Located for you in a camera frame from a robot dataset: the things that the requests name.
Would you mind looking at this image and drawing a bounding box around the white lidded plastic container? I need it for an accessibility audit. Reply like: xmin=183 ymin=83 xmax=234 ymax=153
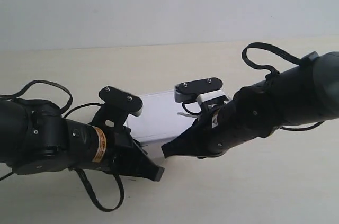
xmin=125 ymin=90 xmax=195 ymax=146

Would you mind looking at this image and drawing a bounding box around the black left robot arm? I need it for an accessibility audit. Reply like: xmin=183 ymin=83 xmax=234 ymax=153
xmin=1 ymin=99 xmax=164 ymax=181

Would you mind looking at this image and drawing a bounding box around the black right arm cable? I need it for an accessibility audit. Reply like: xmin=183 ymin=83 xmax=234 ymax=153
xmin=242 ymin=41 xmax=320 ymax=76

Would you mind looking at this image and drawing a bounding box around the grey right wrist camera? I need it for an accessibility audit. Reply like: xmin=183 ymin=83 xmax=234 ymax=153
xmin=174 ymin=77 xmax=223 ymax=104

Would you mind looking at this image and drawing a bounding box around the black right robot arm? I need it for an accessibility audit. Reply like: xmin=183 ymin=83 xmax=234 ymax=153
xmin=162 ymin=52 xmax=338 ymax=158

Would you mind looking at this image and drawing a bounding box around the black left gripper strap cable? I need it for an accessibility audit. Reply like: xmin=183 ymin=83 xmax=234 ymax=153
xmin=75 ymin=167 xmax=126 ymax=212

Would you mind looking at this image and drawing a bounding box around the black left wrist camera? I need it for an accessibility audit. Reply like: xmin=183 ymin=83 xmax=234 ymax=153
xmin=99 ymin=86 xmax=143 ymax=117

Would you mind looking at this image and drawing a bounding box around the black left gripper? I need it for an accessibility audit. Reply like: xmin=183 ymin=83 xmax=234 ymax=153
xmin=65 ymin=119 xmax=164 ymax=182

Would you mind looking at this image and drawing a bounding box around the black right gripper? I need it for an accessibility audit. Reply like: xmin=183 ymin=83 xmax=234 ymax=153
xmin=162 ymin=99 xmax=254 ymax=158

